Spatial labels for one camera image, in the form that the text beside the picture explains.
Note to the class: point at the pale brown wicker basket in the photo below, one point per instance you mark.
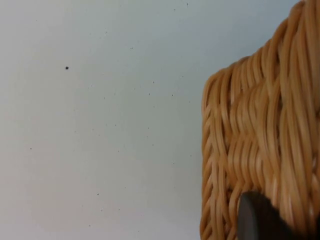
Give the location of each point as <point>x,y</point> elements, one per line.
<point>262,130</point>

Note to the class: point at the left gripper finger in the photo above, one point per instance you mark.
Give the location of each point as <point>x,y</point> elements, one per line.
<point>257,220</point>

